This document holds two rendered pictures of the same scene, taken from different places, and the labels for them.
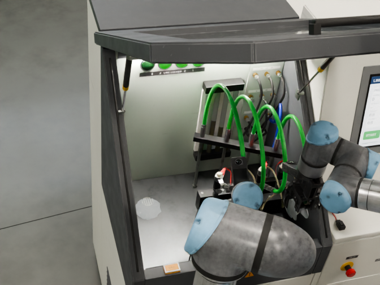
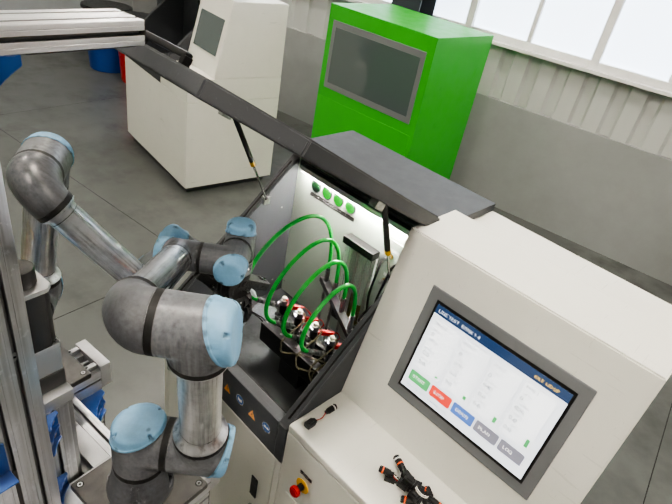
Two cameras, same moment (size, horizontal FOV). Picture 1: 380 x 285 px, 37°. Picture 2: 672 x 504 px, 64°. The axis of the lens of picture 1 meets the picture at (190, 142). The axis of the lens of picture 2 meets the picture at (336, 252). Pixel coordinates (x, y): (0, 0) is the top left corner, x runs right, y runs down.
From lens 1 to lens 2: 168 cm
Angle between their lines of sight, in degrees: 48
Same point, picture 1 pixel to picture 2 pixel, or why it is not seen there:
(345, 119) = (398, 334)
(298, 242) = (24, 169)
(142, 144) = (303, 265)
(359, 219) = (334, 442)
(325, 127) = (242, 222)
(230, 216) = (36, 138)
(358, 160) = (213, 248)
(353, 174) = (191, 247)
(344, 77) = (411, 282)
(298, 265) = (13, 185)
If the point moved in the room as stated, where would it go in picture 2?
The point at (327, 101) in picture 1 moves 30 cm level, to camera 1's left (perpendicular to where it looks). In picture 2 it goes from (387, 297) to (345, 242)
